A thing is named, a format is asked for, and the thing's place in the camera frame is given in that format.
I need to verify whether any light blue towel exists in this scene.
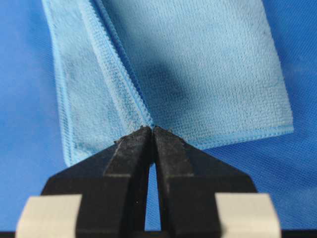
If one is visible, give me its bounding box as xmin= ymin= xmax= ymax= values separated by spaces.
xmin=43 ymin=0 xmax=294 ymax=166

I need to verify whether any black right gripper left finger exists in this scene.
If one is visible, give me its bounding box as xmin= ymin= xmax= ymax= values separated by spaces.
xmin=15 ymin=125 xmax=152 ymax=238

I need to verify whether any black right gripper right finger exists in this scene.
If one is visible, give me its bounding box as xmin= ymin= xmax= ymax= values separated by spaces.
xmin=153 ymin=125 xmax=282 ymax=238

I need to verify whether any dark blue table cloth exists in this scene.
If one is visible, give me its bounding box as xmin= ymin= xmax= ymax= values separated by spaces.
xmin=0 ymin=0 xmax=317 ymax=231

